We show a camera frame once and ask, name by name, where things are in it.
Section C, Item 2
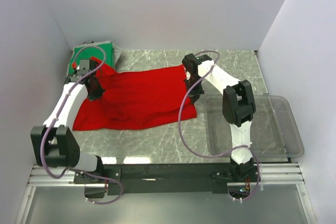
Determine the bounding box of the black base beam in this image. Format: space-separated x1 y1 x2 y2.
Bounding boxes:
73 163 257 196

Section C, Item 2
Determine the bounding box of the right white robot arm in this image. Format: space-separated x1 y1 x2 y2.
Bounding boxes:
177 50 256 182

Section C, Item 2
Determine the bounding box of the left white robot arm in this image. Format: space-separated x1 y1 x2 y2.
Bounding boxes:
30 59 105 183

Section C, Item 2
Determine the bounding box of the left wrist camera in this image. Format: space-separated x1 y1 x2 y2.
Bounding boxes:
71 59 92 78

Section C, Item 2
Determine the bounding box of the aluminium rail frame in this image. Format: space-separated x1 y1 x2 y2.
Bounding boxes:
15 50 318 224

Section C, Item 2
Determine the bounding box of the clear plastic bin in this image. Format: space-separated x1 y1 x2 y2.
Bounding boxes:
204 94 305 163

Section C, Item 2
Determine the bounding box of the red t shirt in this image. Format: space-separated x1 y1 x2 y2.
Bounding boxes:
72 65 197 131

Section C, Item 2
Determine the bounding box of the folded green t shirt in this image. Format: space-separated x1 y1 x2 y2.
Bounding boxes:
67 42 116 78

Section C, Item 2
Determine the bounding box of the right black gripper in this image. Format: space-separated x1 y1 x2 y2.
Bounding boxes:
184 75 205 105

